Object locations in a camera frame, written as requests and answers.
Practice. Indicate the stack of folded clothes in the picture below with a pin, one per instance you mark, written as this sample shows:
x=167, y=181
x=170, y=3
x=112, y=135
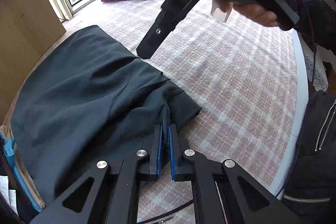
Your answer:
x=10, y=150

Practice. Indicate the dark grey pants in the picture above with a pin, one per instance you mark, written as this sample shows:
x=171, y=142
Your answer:
x=78, y=87

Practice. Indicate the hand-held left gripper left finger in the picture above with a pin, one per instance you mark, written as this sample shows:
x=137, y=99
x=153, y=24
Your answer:
x=159, y=155

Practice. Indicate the large brown wooden board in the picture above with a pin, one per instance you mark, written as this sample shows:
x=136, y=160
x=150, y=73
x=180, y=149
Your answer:
x=23, y=29

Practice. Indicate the white lace cloth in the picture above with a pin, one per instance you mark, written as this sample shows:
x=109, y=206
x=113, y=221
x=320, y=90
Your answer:
x=319, y=79

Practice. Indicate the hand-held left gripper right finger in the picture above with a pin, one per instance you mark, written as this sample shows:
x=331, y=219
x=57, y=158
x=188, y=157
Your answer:
x=172, y=158

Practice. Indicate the pink plaid blanket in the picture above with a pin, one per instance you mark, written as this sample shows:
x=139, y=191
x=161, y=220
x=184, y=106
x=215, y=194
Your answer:
x=231, y=77

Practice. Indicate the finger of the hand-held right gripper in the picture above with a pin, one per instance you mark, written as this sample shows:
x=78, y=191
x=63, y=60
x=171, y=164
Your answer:
x=155, y=35

